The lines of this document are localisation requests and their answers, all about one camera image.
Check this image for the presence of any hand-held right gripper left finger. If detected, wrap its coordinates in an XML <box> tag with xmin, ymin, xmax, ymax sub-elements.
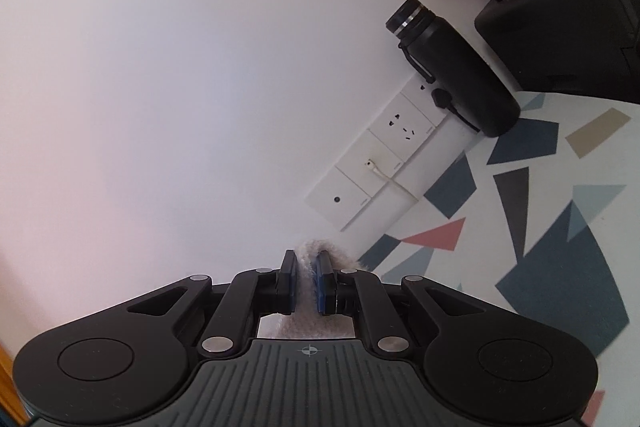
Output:
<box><xmin>127</xmin><ymin>250</ymin><xmax>299</xmax><ymax>354</ymax></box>

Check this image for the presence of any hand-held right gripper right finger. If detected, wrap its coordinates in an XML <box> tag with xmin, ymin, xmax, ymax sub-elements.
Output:
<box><xmin>315</xmin><ymin>251</ymin><xmax>481</xmax><ymax>352</ymax></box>

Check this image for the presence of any cream fuzzy knit sweater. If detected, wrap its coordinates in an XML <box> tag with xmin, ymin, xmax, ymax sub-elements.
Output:
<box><xmin>257</xmin><ymin>239</ymin><xmax>363</xmax><ymax>340</ymax></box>

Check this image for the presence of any black power plug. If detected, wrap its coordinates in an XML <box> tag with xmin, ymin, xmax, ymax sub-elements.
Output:
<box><xmin>431</xmin><ymin>88</ymin><xmax>481</xmax><ymax>132</ymax></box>

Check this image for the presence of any geometric patterned tablecloth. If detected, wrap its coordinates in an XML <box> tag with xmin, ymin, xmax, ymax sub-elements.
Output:
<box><xmin>357</xmin><ymin>92</ymin><xmax>640</xmax><ymax>427</ymax></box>

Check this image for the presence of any black insulated water bottle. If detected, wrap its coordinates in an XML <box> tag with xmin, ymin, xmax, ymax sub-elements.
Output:
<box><xmin>385</xmin><ymin>0</ymin><xmax>522</xmax><ymax>138</ymax></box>

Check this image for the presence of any black box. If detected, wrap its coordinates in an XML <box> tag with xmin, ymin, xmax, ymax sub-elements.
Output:
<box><xmin>474</xmin><ymin>0</ymin><xmax>640</xmax><ymax>105</ymax></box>

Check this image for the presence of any white wall socket panel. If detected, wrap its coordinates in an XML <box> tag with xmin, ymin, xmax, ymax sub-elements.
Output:
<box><xmin>304</xmin><ymin>74</ymin><xmax>463</xmax><ymax>233</ymax></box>

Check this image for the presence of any white charging cable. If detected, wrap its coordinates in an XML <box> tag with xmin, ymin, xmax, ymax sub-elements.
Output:
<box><xmin>365</xmin><ymin>159</ymin><xmax>421</xmax><ymax>202</ymax></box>

